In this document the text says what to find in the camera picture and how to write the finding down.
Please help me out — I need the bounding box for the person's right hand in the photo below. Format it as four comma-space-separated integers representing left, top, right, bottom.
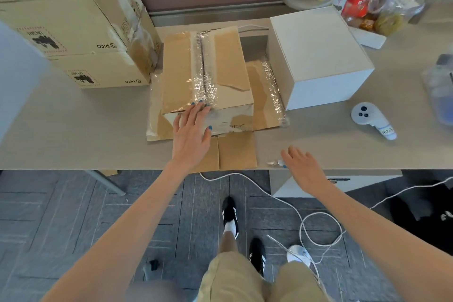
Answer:
280, 146, 326, 196

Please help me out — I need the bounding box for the person's left hand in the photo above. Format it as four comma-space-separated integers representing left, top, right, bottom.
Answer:
172, 101, 213, 171

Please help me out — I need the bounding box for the white box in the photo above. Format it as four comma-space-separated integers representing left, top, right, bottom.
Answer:
267, 6, 375, 111

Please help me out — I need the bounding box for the person's left forearm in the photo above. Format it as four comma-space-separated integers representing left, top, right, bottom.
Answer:
41, 160, 193, 302

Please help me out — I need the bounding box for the person's right forearm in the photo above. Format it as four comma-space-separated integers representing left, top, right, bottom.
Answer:
304, 179, 453, 302

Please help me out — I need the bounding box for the white round floor object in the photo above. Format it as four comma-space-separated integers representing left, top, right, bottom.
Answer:
286, 244, 312, 268

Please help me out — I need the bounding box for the white handheld controller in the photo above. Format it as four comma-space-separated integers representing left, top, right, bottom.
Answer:
351, 101, 398, 141

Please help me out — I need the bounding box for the black striped shoe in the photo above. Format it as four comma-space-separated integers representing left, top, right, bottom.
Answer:
222, 196, 240, 240
248, 238, 266, 276

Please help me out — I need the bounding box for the white power strip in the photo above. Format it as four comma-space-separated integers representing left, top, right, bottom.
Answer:
348, 25, 387, 50

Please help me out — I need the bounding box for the clear bag of snacks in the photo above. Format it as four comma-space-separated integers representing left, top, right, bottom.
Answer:
374, 0, 425, 37

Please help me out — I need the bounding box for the white floor cable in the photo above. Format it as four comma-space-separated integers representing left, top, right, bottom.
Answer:
200, 170, 453, 295

